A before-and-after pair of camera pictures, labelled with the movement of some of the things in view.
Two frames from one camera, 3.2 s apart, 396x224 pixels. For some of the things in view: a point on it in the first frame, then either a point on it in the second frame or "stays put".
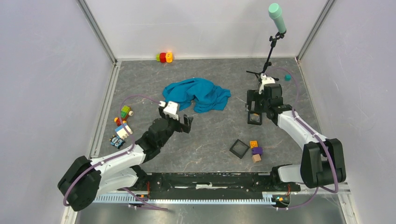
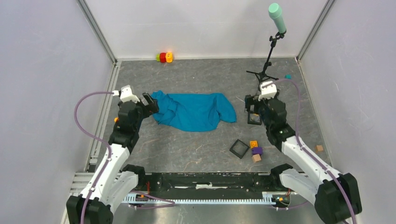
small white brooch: (255, 117) stays put
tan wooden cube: (256, 158) stays put
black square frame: (249, 120) stays put
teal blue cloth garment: (207, 97) → (194, 112)
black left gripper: (180, 127) → (150, 108)
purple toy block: (257, 150) stays put
